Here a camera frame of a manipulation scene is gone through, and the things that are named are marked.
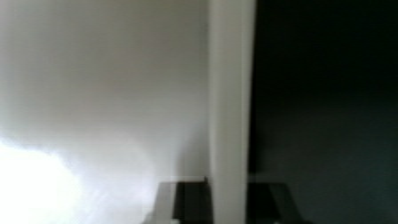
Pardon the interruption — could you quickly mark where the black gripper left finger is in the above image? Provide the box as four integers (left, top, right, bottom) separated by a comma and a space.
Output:
172, 177, 212, 224

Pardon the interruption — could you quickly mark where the white square tabletop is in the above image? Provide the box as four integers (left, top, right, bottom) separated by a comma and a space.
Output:
0, 0, 253, 224

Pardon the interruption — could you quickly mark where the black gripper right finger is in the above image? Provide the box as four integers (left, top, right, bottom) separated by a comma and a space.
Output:
246, 183, 305, 224

